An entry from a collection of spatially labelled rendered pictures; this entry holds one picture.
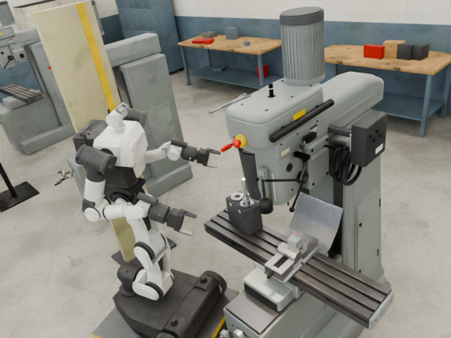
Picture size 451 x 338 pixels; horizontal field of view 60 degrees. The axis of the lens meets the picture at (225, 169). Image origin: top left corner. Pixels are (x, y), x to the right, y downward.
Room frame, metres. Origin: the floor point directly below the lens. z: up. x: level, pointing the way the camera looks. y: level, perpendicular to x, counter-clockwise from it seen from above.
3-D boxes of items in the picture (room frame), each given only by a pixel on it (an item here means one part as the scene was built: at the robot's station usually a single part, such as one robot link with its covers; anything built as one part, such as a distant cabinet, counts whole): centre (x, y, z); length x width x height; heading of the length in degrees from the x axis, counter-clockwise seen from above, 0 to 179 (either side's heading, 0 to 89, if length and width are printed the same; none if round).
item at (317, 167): (1.82, -0.42, 1.47); 0.24 x 0.19 x 0.26; 39
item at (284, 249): (1.60, -0.27, 1.01); 0.12 x 0.06 x 0.04; 40
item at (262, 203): (1.48, -0.16, 1.45); 0.07 x 0.07 x 0.06
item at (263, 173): (1.63, -0.18, 1.45); 0.04 x 0.04 x 0.21; 39
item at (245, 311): (1.68, -0.25, 0.42); 0.80 x 0.30 x 0.60; 129
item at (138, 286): (1.87, 0.59, 0.68); 0.21 x 0.20 x 0.13; 57
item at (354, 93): (2.01, -0.65, 1.66); 0.80 x 0.23 x 0.20; 129
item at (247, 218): (2.01, -0.07, 1.02); 0.22 x 0.12 x 0.20; 29
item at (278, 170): (1.70, -0.27, 1.47); 0.21 x 0.19 x 0.32; 39
